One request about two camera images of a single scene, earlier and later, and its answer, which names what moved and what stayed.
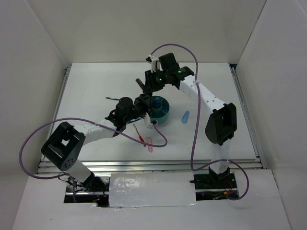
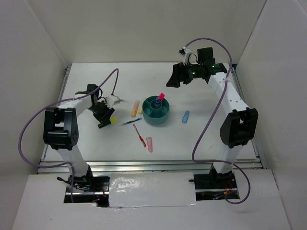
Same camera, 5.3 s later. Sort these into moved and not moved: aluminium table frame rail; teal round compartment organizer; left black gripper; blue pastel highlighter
Moved: left black gripper
Not moved: aluminium table frame rail; teal round compartment organizer; blue pastel highlighter
